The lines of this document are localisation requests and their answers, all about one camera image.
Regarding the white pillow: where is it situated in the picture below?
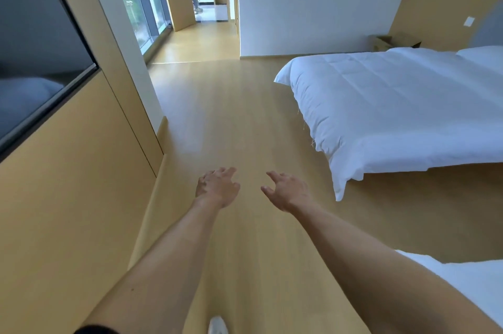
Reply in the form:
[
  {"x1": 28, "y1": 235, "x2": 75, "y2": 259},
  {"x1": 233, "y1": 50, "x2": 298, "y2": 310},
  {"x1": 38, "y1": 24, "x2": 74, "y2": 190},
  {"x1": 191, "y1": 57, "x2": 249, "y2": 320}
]
[{"x1": 455, "y1": 45, "x2": 503, "y2": 75}]

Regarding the brown cardboard box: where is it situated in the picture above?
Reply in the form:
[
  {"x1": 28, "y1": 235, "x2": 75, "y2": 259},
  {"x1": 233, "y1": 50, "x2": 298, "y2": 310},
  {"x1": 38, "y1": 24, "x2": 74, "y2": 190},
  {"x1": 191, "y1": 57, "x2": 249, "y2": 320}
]
[{"x1": 372, "y1": 32, "x2": 422, "y2": 52}]

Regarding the person's left forearm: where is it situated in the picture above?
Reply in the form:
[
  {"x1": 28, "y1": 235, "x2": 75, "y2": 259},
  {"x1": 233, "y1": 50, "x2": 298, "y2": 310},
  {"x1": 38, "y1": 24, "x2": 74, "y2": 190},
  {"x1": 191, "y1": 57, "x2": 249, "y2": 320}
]
[{"x1": 80, "y1": 196, "x2": 223, "y2": 334}]

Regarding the black television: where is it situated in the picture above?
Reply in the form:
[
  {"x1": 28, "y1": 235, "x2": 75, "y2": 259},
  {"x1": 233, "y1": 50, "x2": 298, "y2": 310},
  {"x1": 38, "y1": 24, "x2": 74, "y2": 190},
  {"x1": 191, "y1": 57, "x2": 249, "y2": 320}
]
[{"x1": 0, "y1": 0, "x2": 99, "y2": 161}]

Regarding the white sneaker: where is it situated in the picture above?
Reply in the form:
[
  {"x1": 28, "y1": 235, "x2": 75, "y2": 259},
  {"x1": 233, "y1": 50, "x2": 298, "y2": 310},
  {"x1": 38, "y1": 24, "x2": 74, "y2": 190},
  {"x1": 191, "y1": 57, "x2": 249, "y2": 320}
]
[{"x1": 208, "y1": 316, "x2": 228, "y2": 334}]

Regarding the person's right hand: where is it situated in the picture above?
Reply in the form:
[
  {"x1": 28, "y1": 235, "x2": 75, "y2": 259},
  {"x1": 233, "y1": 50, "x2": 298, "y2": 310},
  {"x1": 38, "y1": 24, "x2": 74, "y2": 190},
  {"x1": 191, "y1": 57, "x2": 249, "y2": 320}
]
[{"x1": 260, "y1": 170, "x2": 313, "y2": 214}]

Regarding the person's right forearm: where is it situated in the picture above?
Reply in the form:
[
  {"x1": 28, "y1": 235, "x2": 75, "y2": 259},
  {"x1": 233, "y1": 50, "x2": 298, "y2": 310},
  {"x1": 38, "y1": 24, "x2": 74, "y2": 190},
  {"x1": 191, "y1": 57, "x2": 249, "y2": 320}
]
[{"x1": 290, "y1": 202, "x2": 503, "y2": 334}]

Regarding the person's left hand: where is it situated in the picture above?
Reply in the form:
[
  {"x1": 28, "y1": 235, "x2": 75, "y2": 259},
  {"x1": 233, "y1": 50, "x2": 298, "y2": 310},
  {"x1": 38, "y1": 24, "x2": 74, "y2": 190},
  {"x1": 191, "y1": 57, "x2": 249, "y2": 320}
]
[{"x1": 195, "y1": 167, "x2": 241, "y2": 209}]

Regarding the black t-shirt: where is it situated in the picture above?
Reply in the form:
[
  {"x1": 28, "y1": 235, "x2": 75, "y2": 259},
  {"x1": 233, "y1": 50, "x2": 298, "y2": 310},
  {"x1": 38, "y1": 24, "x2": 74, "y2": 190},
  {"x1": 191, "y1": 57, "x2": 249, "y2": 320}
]
[{"x1": 74, "y1": 325, "x2": 118, "y2": 334}]

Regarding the grey headboard panel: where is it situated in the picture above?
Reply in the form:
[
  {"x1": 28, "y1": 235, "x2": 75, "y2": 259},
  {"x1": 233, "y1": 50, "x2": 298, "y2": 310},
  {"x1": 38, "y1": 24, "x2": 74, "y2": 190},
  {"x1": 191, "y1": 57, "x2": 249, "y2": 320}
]
[{"x1": 469, "y1": 1, "x2": 503, "y2": 49}]

